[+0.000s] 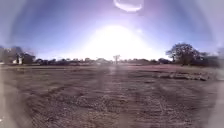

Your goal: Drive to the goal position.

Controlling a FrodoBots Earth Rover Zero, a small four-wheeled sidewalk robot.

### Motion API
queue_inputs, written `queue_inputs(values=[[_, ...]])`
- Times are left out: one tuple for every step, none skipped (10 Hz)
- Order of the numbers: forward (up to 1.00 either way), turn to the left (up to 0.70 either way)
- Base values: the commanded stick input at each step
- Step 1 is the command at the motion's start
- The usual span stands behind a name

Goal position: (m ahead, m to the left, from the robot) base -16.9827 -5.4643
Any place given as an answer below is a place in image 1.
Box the bare small tree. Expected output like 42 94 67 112
112 54 121 65

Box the distant row of trees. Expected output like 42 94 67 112
34 57 173 66

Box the brown dry grass field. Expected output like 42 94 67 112
0 63 224 128

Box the large dark tree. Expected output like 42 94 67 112
165 42 202 66

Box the white building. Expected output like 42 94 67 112
11 56 24 65

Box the group of dark trees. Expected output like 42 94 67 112
0 45 37 65

